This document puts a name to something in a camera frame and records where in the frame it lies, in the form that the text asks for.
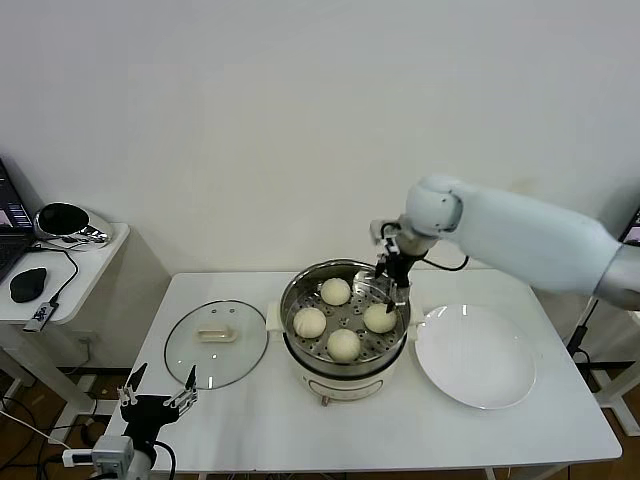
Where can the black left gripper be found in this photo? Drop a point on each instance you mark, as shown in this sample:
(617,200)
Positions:
(147,412)

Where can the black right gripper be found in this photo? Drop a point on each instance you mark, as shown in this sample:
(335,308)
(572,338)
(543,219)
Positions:
(398,269)

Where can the white steamed baozi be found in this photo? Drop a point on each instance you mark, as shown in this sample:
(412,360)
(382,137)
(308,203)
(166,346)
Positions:
(377,321)
(309,322)
(335,291)
(343,345)

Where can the round glass pot lid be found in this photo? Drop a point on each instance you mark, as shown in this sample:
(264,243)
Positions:
(225,360)

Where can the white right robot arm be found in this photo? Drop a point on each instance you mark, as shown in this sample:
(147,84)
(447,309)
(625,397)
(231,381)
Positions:
(525,235)

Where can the perforated steel steamer basket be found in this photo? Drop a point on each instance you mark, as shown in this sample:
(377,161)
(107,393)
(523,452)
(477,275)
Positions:
(344,320)

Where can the white power strip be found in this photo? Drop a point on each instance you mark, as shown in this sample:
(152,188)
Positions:
(86,384)

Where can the round brown floor object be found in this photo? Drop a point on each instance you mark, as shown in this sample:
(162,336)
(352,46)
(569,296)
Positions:
(93,432)

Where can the round white plate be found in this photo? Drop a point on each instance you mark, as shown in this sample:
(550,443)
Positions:
(475,357)

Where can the cream electric cooking pot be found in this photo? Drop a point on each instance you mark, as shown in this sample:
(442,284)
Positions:
(345,387)

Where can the silver usb hub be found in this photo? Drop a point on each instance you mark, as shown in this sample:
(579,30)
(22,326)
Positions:
(41,316)

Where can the black computer mouse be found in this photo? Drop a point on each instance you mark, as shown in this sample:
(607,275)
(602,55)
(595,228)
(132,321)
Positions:
(29,285)

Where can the black open laptop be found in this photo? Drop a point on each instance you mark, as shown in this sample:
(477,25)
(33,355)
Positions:
(632,227)
(10,240)

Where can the white wall socket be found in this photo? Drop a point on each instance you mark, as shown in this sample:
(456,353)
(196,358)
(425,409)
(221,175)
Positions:
(90,341)

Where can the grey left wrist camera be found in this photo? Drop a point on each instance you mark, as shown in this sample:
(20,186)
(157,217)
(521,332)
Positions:
(112,452)

